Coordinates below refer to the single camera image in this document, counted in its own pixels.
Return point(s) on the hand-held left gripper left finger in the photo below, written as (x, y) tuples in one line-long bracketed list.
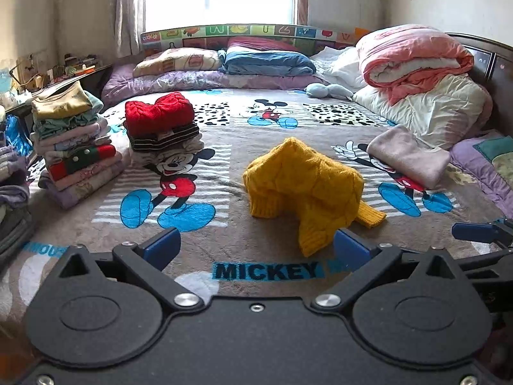
[(162, 246)]

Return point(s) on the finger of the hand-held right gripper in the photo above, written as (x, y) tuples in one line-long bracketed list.
[(477, 232), (489, 257)]

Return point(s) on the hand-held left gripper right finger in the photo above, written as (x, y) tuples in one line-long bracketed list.
[(352, 248)]

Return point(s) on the yellow knitted sweater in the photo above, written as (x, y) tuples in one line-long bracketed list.
[(304, 184)]

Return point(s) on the stack of folded clothes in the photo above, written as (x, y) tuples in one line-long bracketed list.
[(76, 148)]

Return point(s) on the pile of grey purple clothes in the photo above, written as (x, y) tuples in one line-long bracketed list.
[(12, 200)]

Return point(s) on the white grey folded garment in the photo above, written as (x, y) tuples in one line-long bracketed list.
[(168, 154)]

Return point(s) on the grey pink folded garment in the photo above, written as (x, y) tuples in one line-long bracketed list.
[(408, 154)]

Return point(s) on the black white striped garment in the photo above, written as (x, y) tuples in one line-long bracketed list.
[(164, 138)]

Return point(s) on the cartoon printed blanket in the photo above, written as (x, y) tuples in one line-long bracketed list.
[(228, 160)]

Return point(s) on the cream quilt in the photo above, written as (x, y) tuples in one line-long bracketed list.
[(437, 108)]

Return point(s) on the red knitted sweater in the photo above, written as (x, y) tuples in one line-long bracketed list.
[(158, 110)]

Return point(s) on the dark wooden headboard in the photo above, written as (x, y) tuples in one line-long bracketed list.
[(491, 72)]

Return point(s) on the light blue plush toy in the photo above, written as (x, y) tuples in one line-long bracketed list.
[(320, 90)]

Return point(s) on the blue plastic bag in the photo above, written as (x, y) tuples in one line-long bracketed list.
[(18, 134)]

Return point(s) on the white quilt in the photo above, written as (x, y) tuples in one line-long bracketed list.
[(338, 66)]

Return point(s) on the pink rolled quilt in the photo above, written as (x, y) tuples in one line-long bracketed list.
[(404, 54)]

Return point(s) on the cluttered dark desk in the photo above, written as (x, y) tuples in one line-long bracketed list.
[(60, 78)]

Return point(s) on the blue pillow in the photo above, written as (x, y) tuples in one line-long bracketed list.
[(264, 64)]

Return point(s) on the maroon pillow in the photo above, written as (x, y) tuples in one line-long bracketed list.
[(264, 43)]

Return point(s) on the colourful alphabet foam mat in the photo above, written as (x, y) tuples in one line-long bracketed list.
[(256, 32)]

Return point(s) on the light curtain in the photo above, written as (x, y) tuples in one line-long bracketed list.
[(129, 12)]

